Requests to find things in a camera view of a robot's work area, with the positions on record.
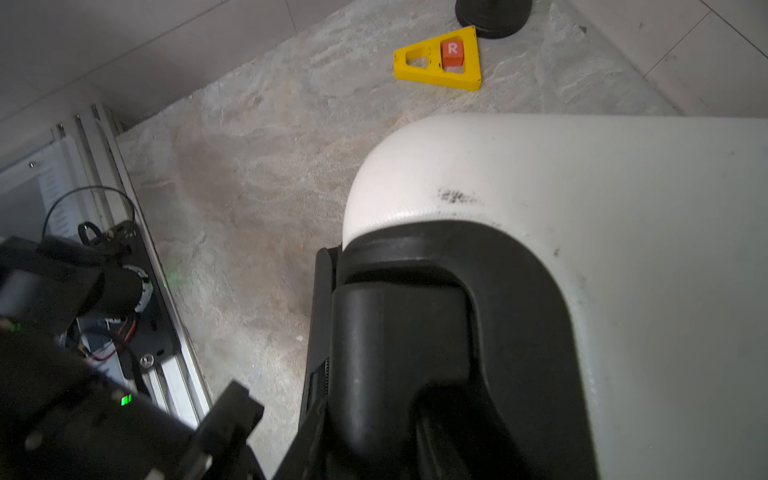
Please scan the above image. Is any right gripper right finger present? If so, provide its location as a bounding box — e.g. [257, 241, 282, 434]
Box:
[273, 397, 330, 480]

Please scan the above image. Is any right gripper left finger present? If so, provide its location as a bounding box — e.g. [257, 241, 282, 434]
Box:
[173, 381, 265, 479]

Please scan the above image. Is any white hard-shell suitcase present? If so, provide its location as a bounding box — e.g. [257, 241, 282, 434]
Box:
[299, 114, 767, 479]

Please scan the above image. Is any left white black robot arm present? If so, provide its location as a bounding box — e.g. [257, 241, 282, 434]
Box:
[1, 220, 154, 335]

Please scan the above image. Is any yellow triangular block holder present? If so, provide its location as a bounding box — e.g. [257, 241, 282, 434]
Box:
[393, 26, 482, 91]

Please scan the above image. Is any orange letter cube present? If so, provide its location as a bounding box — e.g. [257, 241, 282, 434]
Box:
[440, 38, 465, 69]

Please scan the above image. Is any black stand with clear tube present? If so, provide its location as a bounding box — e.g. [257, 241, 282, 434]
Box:
[455, 0, 533, 39]

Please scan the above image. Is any aluminium mounting rail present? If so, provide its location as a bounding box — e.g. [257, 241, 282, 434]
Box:
[0, 103, 214, 430]

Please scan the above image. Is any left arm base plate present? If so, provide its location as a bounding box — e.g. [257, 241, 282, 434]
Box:
[65, 218, 181, 397]

